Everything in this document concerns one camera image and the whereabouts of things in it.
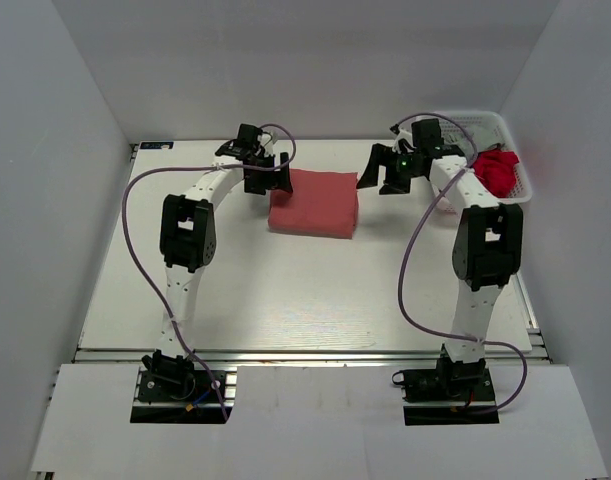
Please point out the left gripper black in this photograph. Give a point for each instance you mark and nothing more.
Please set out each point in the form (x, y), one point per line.
(276, 180)

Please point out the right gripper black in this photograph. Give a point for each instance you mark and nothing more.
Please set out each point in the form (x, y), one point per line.
(382, 155)

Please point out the salmon pink t-shirt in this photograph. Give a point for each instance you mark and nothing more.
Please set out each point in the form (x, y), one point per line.
(323, 204)

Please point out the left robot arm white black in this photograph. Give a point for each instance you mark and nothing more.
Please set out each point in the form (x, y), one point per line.
(188, 238)

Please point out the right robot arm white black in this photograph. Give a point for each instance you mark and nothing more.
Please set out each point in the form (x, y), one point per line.
(487, 249)

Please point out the grey t-shirt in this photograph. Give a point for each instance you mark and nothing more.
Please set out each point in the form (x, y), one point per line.
(484, 139)

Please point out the bright red t-shirt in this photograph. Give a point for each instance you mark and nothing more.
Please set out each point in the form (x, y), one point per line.
(495, 169)

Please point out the blue label sticker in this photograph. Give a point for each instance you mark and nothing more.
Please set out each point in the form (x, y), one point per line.
(156, 145)

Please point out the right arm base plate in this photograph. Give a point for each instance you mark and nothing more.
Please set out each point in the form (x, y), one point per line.
(449, 394)

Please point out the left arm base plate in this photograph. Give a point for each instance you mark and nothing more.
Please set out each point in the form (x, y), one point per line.
(192, 401)

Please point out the aluminium table rail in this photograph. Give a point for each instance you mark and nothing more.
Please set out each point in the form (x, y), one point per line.
(131, 356)

